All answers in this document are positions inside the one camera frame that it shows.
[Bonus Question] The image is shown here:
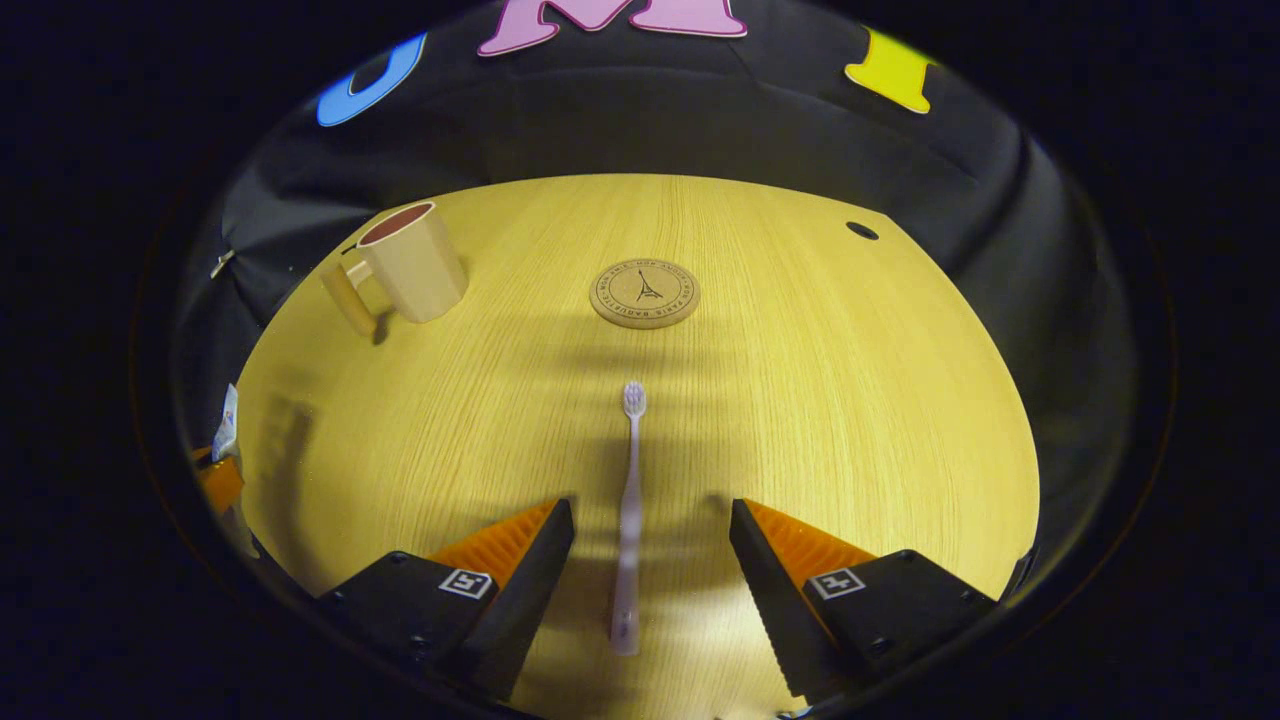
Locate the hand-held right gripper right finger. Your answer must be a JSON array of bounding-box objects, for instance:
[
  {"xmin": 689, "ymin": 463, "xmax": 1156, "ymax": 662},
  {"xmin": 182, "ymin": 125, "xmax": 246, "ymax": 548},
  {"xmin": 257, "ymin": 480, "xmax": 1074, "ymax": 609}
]
[{"xmin": 730, "ymin": 498, "xmax": 1001, "ymax": 701}]

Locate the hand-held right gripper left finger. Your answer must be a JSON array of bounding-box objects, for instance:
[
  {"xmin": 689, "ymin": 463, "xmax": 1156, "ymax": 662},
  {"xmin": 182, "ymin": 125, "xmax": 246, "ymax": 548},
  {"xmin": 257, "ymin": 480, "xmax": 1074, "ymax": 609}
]
[{"xmin": 315, "ymin": 497, "xmax": 576, "ymax": 704}]

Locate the white toothpaste tube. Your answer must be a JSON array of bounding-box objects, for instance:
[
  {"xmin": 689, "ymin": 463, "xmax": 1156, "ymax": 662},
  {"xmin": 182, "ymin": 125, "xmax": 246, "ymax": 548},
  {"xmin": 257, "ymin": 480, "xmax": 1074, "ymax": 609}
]
[{"xmin": 212, "ymin": 383, "xmax": 241, "ymax": 463}]

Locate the pale pink toothbrush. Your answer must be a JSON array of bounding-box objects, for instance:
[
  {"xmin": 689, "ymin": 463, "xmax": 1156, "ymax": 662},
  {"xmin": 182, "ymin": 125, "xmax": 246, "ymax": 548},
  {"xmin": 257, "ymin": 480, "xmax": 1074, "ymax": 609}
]
[{"xmin": 610, "ymin": 380, "xmax": 649, "ymax": 658}]

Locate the beige cup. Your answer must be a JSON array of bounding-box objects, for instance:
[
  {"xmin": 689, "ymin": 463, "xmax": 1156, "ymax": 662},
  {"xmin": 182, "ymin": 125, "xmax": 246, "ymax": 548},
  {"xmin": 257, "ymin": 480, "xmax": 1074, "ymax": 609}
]
[{"xmin": 320, "ymin": 201, "xmax": 471, "ymax": 341}]

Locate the round cork coaster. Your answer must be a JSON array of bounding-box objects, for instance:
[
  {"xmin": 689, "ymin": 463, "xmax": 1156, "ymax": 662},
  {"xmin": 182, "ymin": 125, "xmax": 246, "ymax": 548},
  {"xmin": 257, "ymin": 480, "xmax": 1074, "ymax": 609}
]
[{"xmin": 589, "ymin": 258, "xmax": 701, "ymax": 330}]

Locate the wooden desktop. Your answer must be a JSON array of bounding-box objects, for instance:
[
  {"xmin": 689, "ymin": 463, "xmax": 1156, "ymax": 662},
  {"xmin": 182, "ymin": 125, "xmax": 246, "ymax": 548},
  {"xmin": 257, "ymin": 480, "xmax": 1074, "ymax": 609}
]
[{"xmin": 235, "ymin": 173, "xmax": 1041, "ymax": 720}]

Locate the black backdrop cloth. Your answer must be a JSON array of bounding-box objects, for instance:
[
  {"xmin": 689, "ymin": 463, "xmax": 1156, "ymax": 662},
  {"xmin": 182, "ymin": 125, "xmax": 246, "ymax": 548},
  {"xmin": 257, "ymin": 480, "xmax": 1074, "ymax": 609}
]
[{"xmin": 175, "ymin": 0, "xmax": 1141, "ymax": 601}]

